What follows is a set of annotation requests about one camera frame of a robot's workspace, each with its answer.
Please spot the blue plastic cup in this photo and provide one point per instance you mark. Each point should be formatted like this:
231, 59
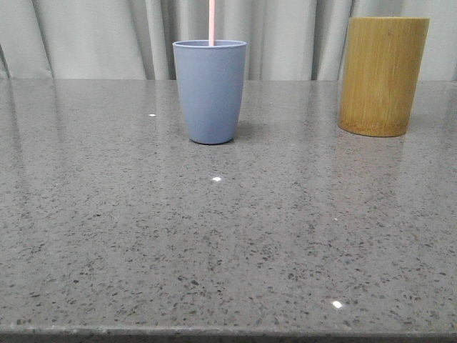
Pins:
210, 84

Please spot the bamboo cylindrical holder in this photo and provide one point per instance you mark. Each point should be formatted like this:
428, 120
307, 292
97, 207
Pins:
383, 60

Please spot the grey-white curtain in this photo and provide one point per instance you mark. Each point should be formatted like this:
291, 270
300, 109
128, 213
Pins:
287, 40

